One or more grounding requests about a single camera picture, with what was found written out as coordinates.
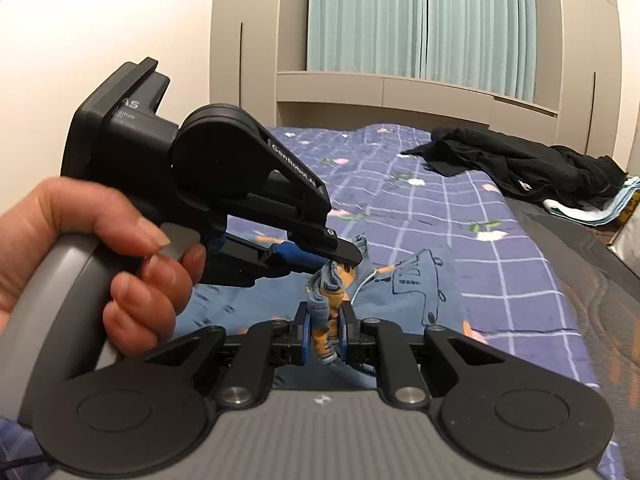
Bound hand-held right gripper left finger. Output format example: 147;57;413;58
145;305;311;408

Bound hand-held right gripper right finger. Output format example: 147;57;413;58
337;305;506;408

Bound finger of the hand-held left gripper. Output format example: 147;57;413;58
227;127;363;266
204;232;327;289

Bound blue pants with orange print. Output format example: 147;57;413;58
190;232;490;392

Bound person's left hand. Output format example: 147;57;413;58
0;177;208;357

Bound beige wardrobe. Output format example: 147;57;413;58
209;0;312;129
554;0;640;172

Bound beige window cabinet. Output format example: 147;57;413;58
275;70;561;134

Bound purple checked blanket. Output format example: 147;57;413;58
0;122;603;480

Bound black jacket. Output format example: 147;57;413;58
400;126;629;212

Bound grey quilted mattress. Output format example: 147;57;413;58
505;199;640;480

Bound light blue towel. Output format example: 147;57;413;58
542;176;640;227

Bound white shopping bag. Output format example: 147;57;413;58
607;210;640;277

